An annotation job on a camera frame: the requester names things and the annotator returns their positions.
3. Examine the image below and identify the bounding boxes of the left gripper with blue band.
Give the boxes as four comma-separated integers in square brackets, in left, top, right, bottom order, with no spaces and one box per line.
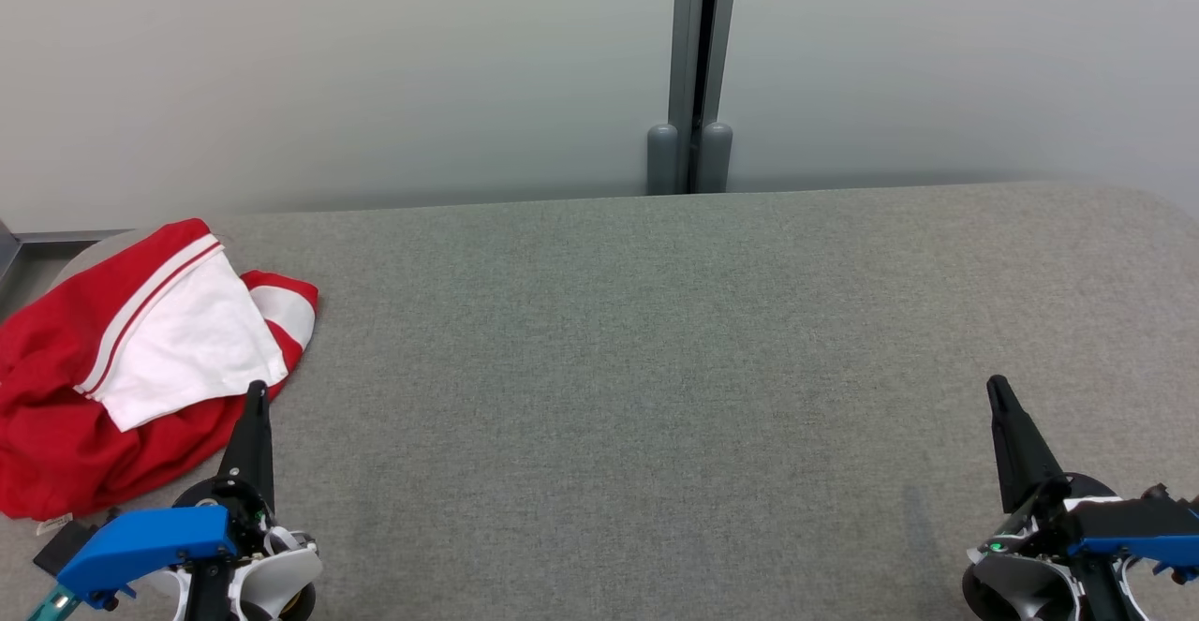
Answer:
[56,380,324,621]

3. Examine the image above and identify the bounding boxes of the red jersey with number 23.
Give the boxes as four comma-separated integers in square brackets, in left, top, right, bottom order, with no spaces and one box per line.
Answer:
[0,218,291,536]

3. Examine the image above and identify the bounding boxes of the teal left camera connector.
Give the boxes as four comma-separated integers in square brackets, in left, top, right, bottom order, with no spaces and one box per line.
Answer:
[26,586,81,621]

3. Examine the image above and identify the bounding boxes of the grey metal frame corner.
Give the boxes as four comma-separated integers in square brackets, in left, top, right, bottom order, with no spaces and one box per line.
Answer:
[0,220,22,289]

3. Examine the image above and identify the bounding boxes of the red shorts with white stripe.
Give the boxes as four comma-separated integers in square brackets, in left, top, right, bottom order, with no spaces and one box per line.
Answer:
[240,270,319,395]

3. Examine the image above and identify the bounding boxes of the right gripper with blue band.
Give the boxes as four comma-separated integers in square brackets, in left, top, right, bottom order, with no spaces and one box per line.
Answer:
[962,375,1199,621]

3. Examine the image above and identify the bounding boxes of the grey metal partition post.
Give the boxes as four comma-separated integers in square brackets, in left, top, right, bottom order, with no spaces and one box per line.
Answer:
[667,0,741,193]

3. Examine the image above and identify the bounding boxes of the grey cylindrical bumper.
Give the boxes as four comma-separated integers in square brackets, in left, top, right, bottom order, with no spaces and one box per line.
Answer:
[646,123,679,196]
[698,122,733,194]

